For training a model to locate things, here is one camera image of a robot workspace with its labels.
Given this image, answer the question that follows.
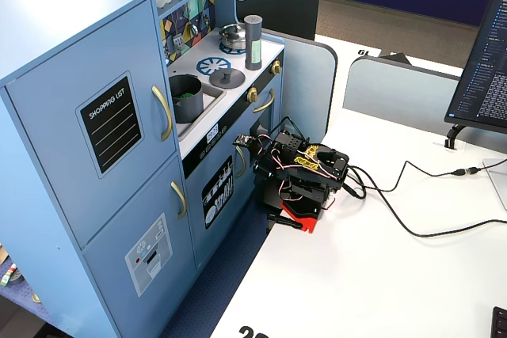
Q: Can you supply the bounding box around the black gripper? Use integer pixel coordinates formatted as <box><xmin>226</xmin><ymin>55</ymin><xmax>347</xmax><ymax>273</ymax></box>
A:
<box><xmin>253</xmin><ymin>130</ymin><xmax>312</xmax><ymax>209</ymax></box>

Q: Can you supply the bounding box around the red robot base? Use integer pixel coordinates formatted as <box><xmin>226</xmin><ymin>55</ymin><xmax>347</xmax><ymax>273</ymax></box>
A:
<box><xmin>280</xmin><ymin>199</ymin><xmax>321</xmax><ymax>235</ymax></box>

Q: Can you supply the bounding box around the black table clamp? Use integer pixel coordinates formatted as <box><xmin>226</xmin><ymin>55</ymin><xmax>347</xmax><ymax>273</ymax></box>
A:
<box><xmin>266</xmin><ymin>212</ymin><xmax>304</xmax><ymax>231</ymax></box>

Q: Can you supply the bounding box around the gray desk divider panel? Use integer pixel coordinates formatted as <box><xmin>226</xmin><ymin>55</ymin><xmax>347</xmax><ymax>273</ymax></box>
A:
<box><xmin>281</xmin><ymin>32</ymin><xmax>339</xmax><ymax>137</ymax></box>
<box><xmin>342</xmin><ymin>55</ymin><xmax>464</xmax><ymax>130</ymax></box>

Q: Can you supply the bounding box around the gray pot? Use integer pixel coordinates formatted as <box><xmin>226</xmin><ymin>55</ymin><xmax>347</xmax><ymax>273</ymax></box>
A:
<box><xmin>169</xmin><ymin>74</ymin><xmax>205</xmax><ymax>124</ymax></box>

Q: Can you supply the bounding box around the gray pot lid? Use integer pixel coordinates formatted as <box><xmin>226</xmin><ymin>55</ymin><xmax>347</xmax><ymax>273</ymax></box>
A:
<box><xmin>208</xmin><ymin>67</ymin><xmax>246</xmax><ymax>89</ymax></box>

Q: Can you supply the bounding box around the steel pot with lid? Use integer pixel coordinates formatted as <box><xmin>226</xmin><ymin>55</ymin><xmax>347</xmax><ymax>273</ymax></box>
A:
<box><xmin>218</xmin><ymin>22</ymin><xmax>247</xmax><ymax>49</ymax></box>

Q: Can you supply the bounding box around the steel slotted spatula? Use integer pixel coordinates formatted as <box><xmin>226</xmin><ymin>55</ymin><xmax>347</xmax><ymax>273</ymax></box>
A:
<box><xmin>172</xmin><ymin>17</ymin><xmax>185</xmax><ymax>54</ymax></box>

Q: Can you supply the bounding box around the steel ladle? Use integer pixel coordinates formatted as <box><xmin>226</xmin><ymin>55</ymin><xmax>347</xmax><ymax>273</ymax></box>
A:
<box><xmin>186</xmin><ymin>3</ymin><xmax>200</xmax><ymax>36</ymax></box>

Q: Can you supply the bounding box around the black Dell monitor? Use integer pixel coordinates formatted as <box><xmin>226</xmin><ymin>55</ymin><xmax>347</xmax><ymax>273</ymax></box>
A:
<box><xmin>234</xmin><ymin>0</ymin><xmax>322</xmax><ymax>41</ymax></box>

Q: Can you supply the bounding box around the silver laptop stand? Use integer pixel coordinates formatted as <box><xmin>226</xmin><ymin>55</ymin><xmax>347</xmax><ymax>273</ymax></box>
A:
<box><xmin>482</xmin><ymin>157</ymin><xmax>507</xmax><ymax>211</ymax></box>

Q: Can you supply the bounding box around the monitor with lit screen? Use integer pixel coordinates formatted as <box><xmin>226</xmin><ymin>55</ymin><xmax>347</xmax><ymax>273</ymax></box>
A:
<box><xmin>444</xmin><ymin>0</ymin><xmax>507</xmax><ymax>136</ymax></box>

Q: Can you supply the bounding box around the blue toy kitchen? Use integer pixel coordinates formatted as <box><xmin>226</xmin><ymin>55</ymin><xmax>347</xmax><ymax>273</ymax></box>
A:
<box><xmin>0</xmin><ymin>0</ymin><xmax>286</xmax><ymax>338</ymax></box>

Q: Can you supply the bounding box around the black keyboard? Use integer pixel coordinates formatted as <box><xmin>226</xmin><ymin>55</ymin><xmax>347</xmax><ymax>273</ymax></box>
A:
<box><xmin>492</xmin><ymin>306</ymin><xmax>507</xmax><ymax>338</ymax></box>

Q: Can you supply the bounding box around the gold dishwasher handle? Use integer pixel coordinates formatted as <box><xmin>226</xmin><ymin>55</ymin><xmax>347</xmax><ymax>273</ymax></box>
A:
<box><xmin>234</xmin><ymin>146</ymin><xmax>247</xmax><ymax>179</ymax></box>

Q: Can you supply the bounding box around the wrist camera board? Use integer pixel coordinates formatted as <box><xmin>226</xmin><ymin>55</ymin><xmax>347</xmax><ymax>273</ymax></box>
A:
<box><xmin>232</xmin><ymin>135</ymin><xmax>259</xmax><ymax>149</ymax></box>

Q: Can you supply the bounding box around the gold freezer door handle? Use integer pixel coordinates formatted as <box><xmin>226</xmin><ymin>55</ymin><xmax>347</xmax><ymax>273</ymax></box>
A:
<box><xmin>170</xmin><ymin>180</ymin><xmax>188</xmax><ymax>219</ymax></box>

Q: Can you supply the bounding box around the gold oven handle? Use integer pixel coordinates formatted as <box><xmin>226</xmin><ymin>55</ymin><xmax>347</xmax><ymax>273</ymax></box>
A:
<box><xmin>252</xmin><ymin>88</ymin><xmax>276</xmax><ymax>114</ymax></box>

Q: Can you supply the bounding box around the gold fridge door handle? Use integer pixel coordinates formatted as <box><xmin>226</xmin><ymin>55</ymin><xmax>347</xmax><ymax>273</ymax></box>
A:
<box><xmin>151</xmin><ymin>84</ymin><xmax>174</xmax><ymax>142</ymax></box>

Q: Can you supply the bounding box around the black power cable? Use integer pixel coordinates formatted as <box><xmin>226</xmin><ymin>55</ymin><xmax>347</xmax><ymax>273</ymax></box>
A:
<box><xmin>344</xmin><ymin>165</ymin><xmax>507</xmax><ymax>239</ymax></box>

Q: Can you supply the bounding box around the black USB cable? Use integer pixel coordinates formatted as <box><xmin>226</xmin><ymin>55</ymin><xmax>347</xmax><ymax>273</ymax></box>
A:
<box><xmin>348</xmin><ymin>159</ymin><xmax>496</xmax><ymax>196</ymax></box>

